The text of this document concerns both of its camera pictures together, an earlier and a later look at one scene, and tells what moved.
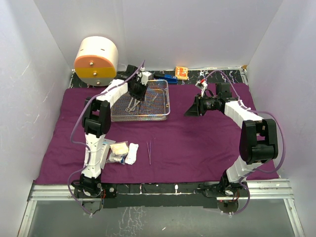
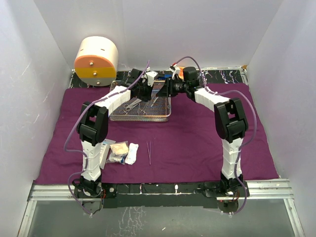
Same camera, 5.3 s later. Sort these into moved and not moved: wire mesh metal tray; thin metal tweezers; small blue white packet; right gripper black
Moved: right gripper black
Not moved: thin metal tweezers; wire mesh metal tray; small blue white packet
